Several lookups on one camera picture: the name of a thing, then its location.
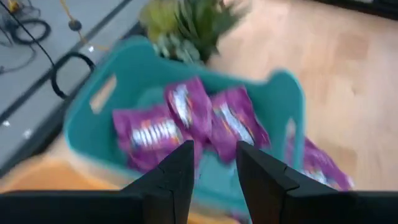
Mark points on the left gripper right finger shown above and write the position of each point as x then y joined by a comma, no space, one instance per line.
280,208

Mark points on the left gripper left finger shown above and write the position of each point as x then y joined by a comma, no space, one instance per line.
149,205

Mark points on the purple Skittles candy packet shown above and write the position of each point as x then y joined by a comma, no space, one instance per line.
149,137
323,169
189,109
239,121

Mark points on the green teal plastic basket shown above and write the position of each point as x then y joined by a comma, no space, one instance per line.
93,133

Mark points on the small artificial potted plant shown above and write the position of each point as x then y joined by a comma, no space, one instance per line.
192,28

